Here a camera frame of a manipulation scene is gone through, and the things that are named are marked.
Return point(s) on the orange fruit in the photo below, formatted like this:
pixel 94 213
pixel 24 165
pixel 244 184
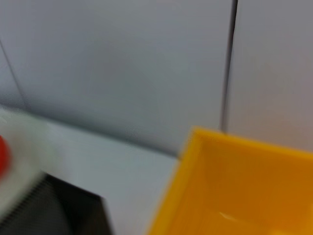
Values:
pixel 3 154

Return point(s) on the black mesh pen holder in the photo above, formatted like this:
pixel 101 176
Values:
pixel 61 210

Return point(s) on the translucent green glass fruit plate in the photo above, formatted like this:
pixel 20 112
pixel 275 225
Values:
pixel 22 147

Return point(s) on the yellow plastic bin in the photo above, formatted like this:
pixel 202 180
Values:
pixel 244 183

